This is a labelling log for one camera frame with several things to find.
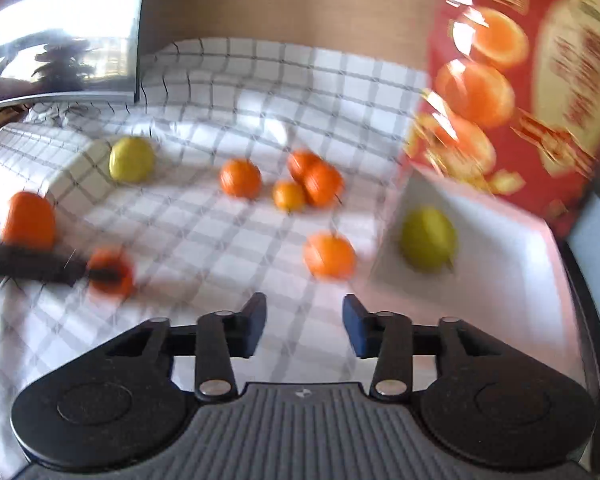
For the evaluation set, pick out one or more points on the red snack bag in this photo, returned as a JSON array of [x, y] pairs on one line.
[[530, 85]]

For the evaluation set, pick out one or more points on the white checked tablecloth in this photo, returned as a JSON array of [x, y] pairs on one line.
[[205, 240]]

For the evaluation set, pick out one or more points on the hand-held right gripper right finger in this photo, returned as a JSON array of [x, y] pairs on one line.
[[354, 322]]

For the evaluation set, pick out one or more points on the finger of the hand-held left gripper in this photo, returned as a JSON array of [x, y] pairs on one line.
[[35, 262]]

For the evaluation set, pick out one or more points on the small orange mandarin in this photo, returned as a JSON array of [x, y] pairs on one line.
[[288, 197]]

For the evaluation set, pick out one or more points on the yellow-green pear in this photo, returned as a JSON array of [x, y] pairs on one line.
[[427, 240], [131, 159]]

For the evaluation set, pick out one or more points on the black monitor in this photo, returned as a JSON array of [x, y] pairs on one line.
[[65, 20]]

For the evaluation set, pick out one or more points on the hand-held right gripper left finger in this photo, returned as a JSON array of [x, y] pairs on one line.
[[255, 321]]

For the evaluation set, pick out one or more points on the pink gift box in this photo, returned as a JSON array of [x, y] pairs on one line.
[[505, 270]]

